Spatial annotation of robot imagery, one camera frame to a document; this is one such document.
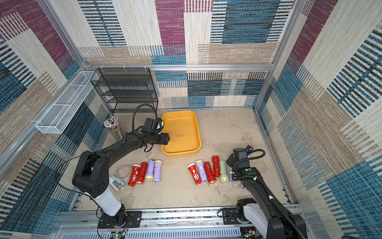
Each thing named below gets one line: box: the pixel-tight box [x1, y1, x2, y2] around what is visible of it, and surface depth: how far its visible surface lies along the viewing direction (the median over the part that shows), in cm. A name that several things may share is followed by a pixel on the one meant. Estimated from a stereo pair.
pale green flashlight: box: [219, 159, 230, 183], surface depth 87 cm
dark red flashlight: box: [211, 155, 221, 178], surface depth 89 cm
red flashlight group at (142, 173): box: [135, 161, 148, 185], surface depth 88 cm
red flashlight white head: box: [127, 163, 141, 187], surface depth 87 cm
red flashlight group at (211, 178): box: [203, 161, 217, 184], surface depth 87 cm
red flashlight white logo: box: [187, 162, 202, 186], surface depth 87 cm
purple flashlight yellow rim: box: [145, 158, 156, 182], surface depth 89 cm
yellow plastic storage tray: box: [161, 110, 202, 158], surface depth 107 cm
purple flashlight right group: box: [195, 159, 208, 182], surface depth 89 cm
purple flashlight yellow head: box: [153, 160, 163, 183], surface depth 89 cm
